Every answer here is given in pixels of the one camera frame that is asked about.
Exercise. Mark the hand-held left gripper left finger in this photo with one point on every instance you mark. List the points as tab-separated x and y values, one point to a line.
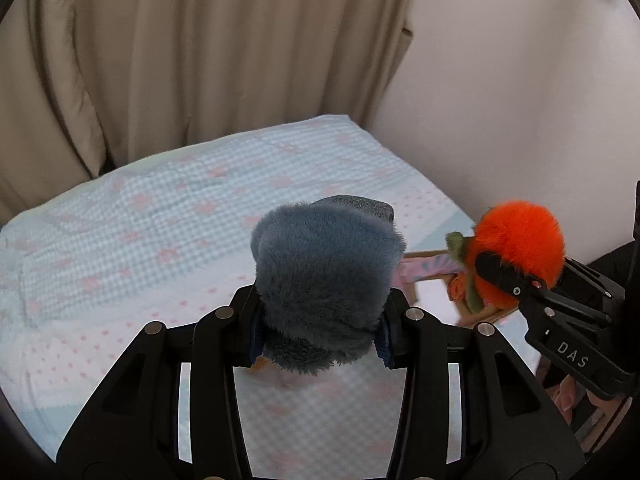
251	327

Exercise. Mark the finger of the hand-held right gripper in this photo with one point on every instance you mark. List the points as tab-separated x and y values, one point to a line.
595	277
505	275

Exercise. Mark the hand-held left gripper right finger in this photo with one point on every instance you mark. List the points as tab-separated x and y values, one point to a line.
386	332

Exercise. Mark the orange plush toy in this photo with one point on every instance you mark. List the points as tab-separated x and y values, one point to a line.
520	235

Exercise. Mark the blue-grey plush toy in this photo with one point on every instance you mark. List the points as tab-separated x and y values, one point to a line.
325	280

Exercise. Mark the person's right hand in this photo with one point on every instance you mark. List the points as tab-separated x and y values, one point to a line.
567	392

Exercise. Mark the person's dark clothing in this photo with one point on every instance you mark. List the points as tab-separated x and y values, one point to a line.
612	265

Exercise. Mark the wooden framed box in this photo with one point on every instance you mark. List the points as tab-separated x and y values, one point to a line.
435	300

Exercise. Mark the light blue checked bed sheet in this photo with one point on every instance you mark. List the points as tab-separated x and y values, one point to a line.
150	240

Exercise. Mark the beige curtain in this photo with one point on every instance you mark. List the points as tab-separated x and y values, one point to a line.
200	60

